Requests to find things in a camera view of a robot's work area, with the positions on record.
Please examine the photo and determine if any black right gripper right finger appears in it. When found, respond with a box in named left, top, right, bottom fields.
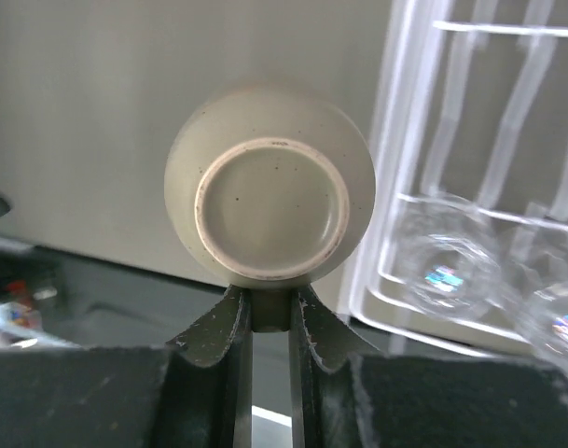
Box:
left=288, top=287, right=568, bottom=448

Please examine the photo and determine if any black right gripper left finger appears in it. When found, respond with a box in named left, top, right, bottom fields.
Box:
left=0, top=287, right=252, bottom=447

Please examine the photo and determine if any clear glass cup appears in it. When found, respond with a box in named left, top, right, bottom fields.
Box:
left=515, top=280, right=568, bottom=371
left=396, top=194, right=501, bottom=321

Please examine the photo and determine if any beige ceramic cup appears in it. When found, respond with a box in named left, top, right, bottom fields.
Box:
left=163, top=83, right=378, bottom=333

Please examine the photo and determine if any white wire dish rack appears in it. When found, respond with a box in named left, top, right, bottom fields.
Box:
left=344, top=1, right=568, bottom=357

